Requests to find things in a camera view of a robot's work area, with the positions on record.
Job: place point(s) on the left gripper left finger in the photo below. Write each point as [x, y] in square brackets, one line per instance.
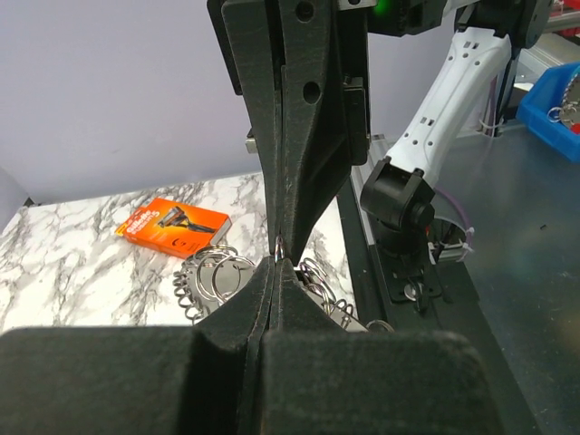
[201, 379]

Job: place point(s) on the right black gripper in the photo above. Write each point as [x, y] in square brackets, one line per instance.
[319, 43]

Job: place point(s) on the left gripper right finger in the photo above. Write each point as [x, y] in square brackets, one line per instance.
[318, 379]

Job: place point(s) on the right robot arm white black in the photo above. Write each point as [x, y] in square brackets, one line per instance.
[488, 38]

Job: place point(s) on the orange razor box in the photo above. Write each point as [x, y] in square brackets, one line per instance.
[174, 228]

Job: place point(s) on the blue plastic storage bin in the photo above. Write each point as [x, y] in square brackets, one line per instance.
[545, 94]

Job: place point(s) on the spare metal key disc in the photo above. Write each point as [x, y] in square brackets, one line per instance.
[567, 112]

